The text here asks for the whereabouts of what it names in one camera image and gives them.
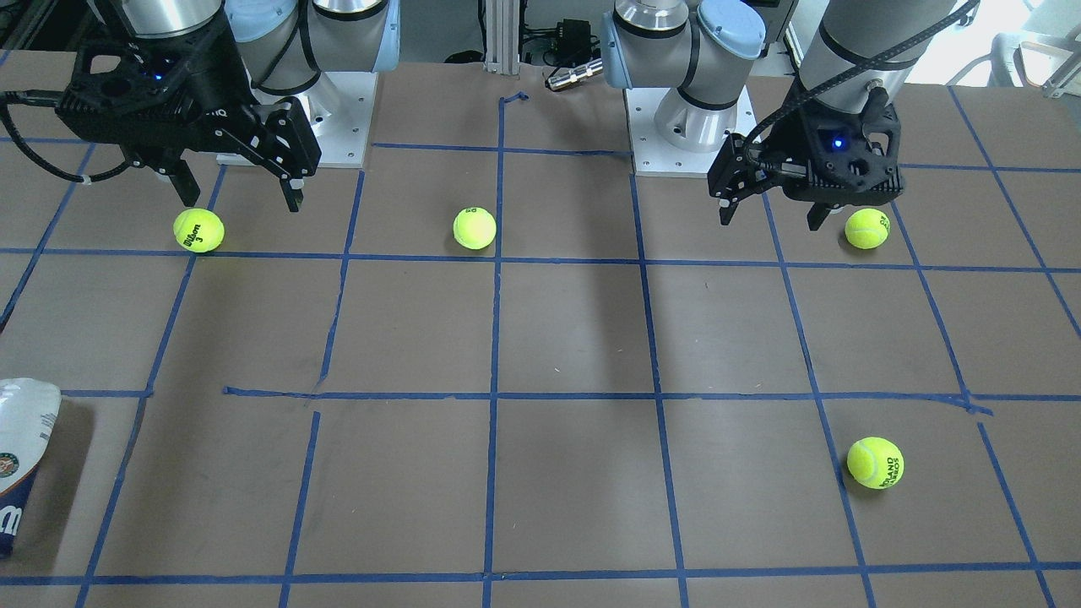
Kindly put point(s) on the silver metal connector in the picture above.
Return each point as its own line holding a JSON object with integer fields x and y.
{"x": 564, "y": 78}

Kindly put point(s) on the Wilson tennis ball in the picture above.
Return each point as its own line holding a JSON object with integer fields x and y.
{"x": 198, "y": 230}

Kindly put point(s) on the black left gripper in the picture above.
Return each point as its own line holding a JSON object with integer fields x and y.
{"x": 778, "y": 140}

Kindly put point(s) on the middle tennis ball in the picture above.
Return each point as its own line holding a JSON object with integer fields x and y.
{"x": 474, "y": 228}

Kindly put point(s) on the aluminium frame post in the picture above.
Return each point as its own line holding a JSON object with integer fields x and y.
{"x": 502, "y": 21}

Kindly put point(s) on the tennis ball near left gripper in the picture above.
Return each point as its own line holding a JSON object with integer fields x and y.
{"x": 867, "y": 229}

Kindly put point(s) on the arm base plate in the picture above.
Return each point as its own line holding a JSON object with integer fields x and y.
{"x": 340, "y": 107}
{"x": 659, "y": 143}

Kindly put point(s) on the tennis ball can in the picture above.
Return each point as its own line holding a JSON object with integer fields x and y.
{"x": 29, "y": 410}

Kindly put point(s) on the Roland Garros tennis ball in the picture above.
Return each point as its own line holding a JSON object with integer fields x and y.
{"x": 875, "y": 463}

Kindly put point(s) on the black power adapter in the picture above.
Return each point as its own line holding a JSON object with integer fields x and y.
{"x": 573, "y": 42}

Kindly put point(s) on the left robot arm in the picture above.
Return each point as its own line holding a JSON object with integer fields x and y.
{"x": 706, "y": 49}

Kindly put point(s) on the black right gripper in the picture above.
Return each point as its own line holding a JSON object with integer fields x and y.
{"x": 211, "y": 84}

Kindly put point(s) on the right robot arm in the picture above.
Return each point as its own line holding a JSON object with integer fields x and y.
{"x": 285, "y": 45}

